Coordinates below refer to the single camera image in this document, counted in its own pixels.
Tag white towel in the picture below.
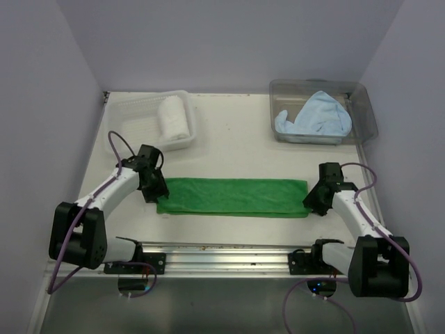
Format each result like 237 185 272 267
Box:
157 96 190 142

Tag white plastic basket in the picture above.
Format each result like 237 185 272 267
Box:
102 90 197 153

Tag green towel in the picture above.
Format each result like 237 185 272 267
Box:
156 177 310 218

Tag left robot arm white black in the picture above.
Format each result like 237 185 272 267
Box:
49 167 169 273

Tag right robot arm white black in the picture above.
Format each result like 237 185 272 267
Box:
303 182 410 299

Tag light blue towel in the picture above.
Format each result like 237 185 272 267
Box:
274 90 353 137

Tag grey transparent plastic bin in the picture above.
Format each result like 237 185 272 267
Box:
269 79 378 145

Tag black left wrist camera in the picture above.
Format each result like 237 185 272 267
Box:
136 144 164 169

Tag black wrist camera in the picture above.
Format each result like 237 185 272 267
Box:
136 144 164 169
318 162 344 186

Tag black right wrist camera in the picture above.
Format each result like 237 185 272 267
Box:
318 162 344 186

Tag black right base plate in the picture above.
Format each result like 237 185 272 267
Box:
287 248 334 276

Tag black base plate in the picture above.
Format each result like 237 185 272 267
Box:
104 253 166 275
287 248 334 276

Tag aluminium mounting rail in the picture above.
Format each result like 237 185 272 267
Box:
44 243 412 279

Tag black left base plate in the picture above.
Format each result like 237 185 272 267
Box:
104 253 166 275

